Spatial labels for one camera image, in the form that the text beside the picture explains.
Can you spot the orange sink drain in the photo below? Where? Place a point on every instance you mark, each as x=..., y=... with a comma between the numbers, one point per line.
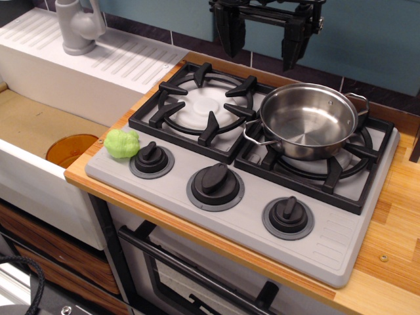
x=68, y=149

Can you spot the black right stove knob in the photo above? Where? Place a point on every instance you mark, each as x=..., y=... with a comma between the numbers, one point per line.
x=288, y=219

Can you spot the black stove knob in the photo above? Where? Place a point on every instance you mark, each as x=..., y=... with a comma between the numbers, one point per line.
x=288, y=219
x=152, y=162
x=215, y=188

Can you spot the black left stove knob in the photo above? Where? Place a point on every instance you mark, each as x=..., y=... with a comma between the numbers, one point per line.
x=152, y=162

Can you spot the black oven door handle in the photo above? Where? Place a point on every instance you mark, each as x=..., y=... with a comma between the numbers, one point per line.
x=139, y=239

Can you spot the black left burner grate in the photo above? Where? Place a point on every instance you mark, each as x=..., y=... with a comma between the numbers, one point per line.
x=202, y=110

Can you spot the black right burner grate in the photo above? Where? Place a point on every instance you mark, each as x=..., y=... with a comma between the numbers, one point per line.
x=345, y=181

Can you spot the stainless steel pot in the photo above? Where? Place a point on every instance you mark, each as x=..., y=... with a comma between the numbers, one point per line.
x=306, y=121

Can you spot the wooden drawer fronts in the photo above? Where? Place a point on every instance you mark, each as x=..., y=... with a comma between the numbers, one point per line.
x=74, y=267

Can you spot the green toy cauliflower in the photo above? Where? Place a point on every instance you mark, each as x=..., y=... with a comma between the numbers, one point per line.
x=121, y=144

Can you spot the black middle stove knob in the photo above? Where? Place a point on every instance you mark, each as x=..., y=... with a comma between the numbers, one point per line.
x=215, y=188

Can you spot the white toy sink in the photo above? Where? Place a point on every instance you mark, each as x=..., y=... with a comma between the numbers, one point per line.
x=47, y=95

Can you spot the grey toy stove top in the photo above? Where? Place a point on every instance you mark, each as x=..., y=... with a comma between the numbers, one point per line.
x=328, y=253

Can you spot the black burner grate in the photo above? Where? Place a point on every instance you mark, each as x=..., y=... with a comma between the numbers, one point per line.
x=202, y=110
x=345, y=181

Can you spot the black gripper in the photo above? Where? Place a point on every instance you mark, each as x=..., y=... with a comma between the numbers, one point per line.
x=299, y=24

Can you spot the grey toy faucet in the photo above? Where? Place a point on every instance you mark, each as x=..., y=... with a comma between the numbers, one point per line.
x=79, y=29

